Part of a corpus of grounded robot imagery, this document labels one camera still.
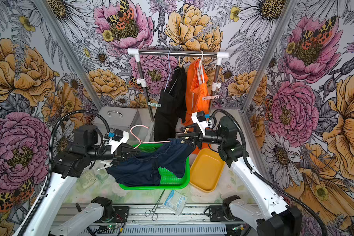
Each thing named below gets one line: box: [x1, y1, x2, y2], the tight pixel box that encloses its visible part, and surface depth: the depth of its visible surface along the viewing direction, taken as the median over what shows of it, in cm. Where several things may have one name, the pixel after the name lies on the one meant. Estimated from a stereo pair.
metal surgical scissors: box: [144, 189, 166, 221], surface depth 77 cm
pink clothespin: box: [202, 94, 220, 101], surface depth 66 cm
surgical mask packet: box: [162, 189, 189, 216], surface depth 80 cm
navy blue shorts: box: [106, 138, 195, 187], surface depth 73 cm
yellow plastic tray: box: [189, 147, 226, 193], surface depth 91 cm
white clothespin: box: [96, 162, 114, 172], surface depth 63 cm
